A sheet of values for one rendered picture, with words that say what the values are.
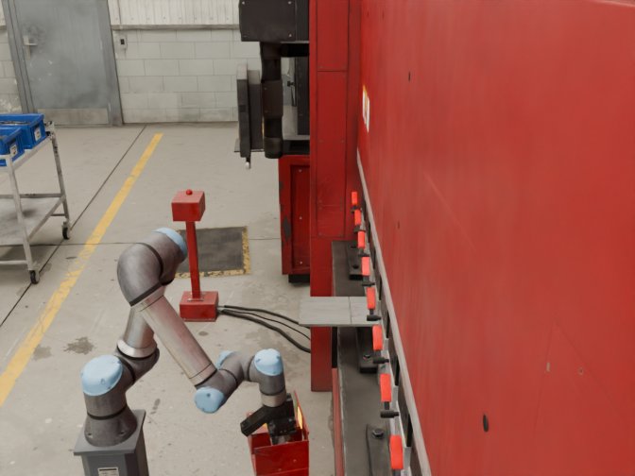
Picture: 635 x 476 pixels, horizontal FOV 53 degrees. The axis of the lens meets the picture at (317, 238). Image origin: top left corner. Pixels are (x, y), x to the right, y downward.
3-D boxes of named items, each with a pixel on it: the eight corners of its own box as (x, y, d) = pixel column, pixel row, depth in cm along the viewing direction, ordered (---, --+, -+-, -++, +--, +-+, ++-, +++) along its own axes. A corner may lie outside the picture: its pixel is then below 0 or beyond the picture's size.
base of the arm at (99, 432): (78, 448, 184) (73, 421, 180) (92, 414, 198) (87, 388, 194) (130, 446, 185) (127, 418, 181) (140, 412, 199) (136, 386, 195)
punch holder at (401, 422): (394, 428, 145) (398, 368, 138) (431, 428, 145) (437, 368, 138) (402, 477, 131) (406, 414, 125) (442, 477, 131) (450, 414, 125)
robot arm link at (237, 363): (206, 365, 174) (241, 371, 170) (227, 344, 184) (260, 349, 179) (210, 388, 177) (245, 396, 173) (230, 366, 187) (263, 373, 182)
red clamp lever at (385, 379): (378, 372, 140) (380, 417, 136) (397, 372, 140) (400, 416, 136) (378, 374, 142) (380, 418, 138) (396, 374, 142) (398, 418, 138)
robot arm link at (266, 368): (259, 344, 179) (286, 348, 175) (264, 376, 183) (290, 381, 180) (246, 360, 172) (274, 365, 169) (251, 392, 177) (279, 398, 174)
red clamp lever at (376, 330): (371, 324, 159) (372, 363, 154) (387, 324, 159) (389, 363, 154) (370, 327, 160) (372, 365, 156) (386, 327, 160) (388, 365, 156)
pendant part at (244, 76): (240, 133, 332) (236, 63, 317) (263, 132, 333) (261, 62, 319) (239, 158, 291) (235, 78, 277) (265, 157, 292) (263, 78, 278)
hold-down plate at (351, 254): (346, 249, 287) (346, 243, 285) (357, 249, 287) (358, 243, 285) (349, 280, 259) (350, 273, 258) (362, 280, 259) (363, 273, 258)
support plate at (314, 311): (300, 298, 222) (300, 297, 221) (374, 298, 222) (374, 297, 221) (299, 326, 205) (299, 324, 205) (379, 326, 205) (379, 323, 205)
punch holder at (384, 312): (378, 333, 182) (380, 282, 175) (407, 333, 182) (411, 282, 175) (383, 364, 168) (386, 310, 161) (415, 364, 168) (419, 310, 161)
